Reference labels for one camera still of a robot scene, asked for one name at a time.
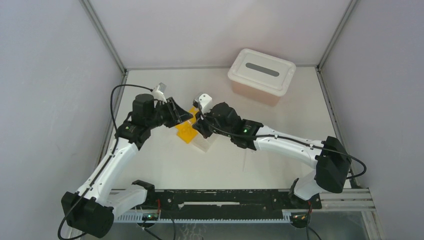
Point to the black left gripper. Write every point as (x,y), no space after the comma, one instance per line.
(178,114)

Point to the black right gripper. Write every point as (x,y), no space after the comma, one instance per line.
(201,126)

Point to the yellow test tube rack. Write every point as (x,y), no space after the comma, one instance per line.
(185,130)

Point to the pink plastic bin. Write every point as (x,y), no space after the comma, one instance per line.
(255,94)

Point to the white plastic bin lid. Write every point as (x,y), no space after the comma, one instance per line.
(262,72)

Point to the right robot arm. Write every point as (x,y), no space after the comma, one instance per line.
(328,159)

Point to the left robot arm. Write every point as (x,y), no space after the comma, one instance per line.
(91,209)

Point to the clear well plate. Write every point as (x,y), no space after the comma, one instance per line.
(202,143)

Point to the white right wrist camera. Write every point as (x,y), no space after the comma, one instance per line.
(203,102)

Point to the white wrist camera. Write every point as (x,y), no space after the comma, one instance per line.
(203,102)
(158,92)

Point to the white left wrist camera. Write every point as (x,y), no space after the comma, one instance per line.
(158,92)

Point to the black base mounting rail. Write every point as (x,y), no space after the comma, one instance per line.
(227,204)

